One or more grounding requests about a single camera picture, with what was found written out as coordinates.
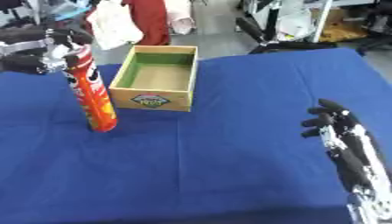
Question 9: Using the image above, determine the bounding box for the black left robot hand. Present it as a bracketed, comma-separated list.
[0, 27, 97, 75]

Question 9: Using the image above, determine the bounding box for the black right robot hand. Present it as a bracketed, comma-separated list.
[298, 98, 392, 193]

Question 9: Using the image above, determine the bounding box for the red cylindrical can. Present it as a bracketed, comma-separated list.
[59, 43, 120, 133]

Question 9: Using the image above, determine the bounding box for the tan cardboard box green inside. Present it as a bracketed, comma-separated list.
[107, 45, 200, 113]

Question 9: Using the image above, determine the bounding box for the white hanging cloth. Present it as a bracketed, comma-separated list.
[84, 0, 146, 51]

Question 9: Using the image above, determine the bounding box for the black office chair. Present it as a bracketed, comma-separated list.
[355, 0, 392, 56]

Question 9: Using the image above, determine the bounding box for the black tripod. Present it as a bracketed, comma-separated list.
[234, 0, 339, 55]

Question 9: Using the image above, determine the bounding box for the red hanging cloth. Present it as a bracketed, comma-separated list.
[121, 0, 172, 46]

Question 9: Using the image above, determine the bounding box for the white shelf frame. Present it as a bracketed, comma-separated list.
[243, 0, 380, 44]

